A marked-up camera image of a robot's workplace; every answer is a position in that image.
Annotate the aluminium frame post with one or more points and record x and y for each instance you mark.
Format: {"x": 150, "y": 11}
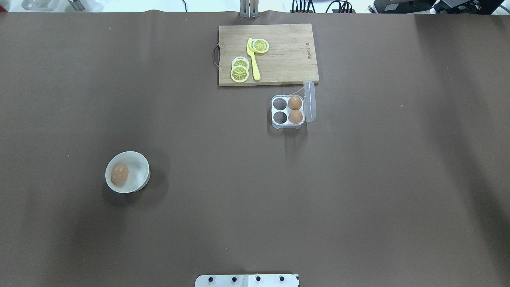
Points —
{"x": 249, "y": 9}

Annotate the white ceramic bowl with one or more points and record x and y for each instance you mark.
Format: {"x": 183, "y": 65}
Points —
{"x": 139, "y": 172}

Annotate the lemon slice middle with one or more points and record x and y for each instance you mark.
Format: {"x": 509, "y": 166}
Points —
{"x": 240, "y": 61}

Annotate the brown egg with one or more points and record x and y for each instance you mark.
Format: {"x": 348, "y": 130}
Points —
{"x": 119, "y": 174}
{"x": 295, "y": 117}
{"x": 295, "y": 103}

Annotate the bamboo cutting board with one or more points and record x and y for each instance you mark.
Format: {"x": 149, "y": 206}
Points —
{"x": 291, "y": 58}

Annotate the brown egg in box front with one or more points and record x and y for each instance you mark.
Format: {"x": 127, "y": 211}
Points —
{"x": 295, "y": 117}

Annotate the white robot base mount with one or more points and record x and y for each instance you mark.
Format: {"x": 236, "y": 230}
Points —
{"x": 248, "y": 280}

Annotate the lemon slice under front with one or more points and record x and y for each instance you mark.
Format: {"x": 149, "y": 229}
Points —
{"x": 250, "y": 46}

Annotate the clear plastic egg box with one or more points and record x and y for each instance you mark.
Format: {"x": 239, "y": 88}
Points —
{"x": 279, "y": 109}

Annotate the lemon slice single front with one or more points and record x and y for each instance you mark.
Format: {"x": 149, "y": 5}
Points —
{"x": 259, "y": 45}

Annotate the yellow plastic knife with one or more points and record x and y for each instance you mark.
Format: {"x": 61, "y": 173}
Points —
{"x": 254, "y": 67}

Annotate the lemon slice top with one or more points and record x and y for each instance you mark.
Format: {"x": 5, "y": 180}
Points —
{"x": 239, "y": 74}

